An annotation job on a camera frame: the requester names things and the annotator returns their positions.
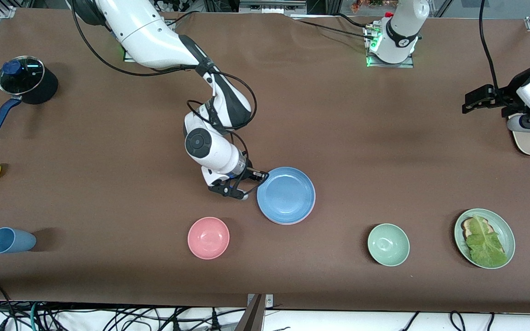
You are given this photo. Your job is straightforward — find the blue plate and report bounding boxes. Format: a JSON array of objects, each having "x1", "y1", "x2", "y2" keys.
[{"x1": 257, "y1": 167, "x2": 315, "y2": 224}]

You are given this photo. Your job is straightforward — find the pink plate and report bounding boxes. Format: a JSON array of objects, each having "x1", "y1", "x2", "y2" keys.
[{"x1": 270, "y1": 198, "x2": 316, "y2": 226}]

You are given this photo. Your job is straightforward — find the small pink bowl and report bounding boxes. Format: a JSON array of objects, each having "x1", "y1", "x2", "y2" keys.
[{"x1": 187, "y1": 217, "x2": 230, "y2": 260}]

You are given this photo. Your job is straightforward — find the toast bread slice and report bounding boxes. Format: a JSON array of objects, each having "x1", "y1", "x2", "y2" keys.
[{"x1": 461, "y1": 217, "x2": 491, "y2": 240}]

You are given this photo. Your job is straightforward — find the green plate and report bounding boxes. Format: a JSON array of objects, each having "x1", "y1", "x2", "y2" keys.
[{"x1": 454, "y1": 209, "x2": 516, "y2": 269}]

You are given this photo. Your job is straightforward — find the green lettuce leaf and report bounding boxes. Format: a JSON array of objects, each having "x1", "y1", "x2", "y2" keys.
[{"x1": 465, "y1": 215, "x2": 508, "y2": 268}]

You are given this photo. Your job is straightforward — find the dark support beam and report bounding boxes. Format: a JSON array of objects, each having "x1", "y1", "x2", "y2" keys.
[{"x1": 233, "y1": 294, "x2": 265, "y2": 331}]

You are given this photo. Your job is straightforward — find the brown table cover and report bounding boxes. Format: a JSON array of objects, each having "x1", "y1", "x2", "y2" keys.
[{"x1": 0, "y1": 7, "x2": 530, "y2": 314}]

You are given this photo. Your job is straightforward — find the colourful toy food heap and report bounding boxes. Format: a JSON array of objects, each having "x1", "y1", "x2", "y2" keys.
[{"x1": 351, "y1": 0, "x2": 399, "y2": 12}]

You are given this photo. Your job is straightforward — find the small green bowl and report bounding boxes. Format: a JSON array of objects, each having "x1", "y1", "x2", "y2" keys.
[{"x1": 368, "y1": 223, "x2": 410, "y2": 267}]

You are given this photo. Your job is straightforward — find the blue cup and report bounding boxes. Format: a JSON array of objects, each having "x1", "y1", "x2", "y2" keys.
[{"x1": 0, "y1": 227, "x2": 37, "y2": 254}]

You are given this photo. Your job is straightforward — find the glass lid blue knob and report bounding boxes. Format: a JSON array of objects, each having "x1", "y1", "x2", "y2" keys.
[{"x1": 0, "y1": 56, "x2": 46, "y2": 96}]

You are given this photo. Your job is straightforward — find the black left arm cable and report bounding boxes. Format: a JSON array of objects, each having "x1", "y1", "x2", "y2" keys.
[{"x1": 478, "y1": 0, "x2": 505, "y2": 95}]

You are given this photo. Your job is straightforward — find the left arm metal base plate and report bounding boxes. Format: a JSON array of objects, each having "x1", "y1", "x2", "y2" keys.
[{"x1": 365, "y1": 25, "x2": 415, "y2": 68}]

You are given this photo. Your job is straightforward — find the small metal table bracket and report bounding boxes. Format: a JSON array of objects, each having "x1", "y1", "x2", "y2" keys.
[{"x1": 247, "y1": 294, "x2": 274, "y2": 308}]

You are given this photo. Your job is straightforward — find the black left base cable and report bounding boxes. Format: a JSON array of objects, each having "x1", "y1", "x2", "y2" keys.
[{"x1": 293, "y1": 18, "x2": 376, "y2": 40}]

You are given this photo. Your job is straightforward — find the black base cable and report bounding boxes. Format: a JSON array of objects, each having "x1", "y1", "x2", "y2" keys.
[
  {"x1": 173, "y1": 10, "x2": 201, "y2": 26},
  {"x1": 293, "y1": 18, "x2": 376, "y2": 40}
]

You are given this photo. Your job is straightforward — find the black right base cable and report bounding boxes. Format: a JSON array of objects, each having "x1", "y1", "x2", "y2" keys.
[{"x1": 173, "y1": 10, "x2": 201, "y2": 26}]

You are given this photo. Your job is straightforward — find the grey metal frame bar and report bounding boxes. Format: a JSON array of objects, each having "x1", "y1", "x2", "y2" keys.
[{"x1": 239, "y1": 0, "x2": 308, "y2": 14}]

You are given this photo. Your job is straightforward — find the black pot blue handle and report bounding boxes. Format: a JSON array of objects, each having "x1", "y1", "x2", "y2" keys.
[{"x1": 0, "y1": 62, "x2": 58, "y2": 136}]

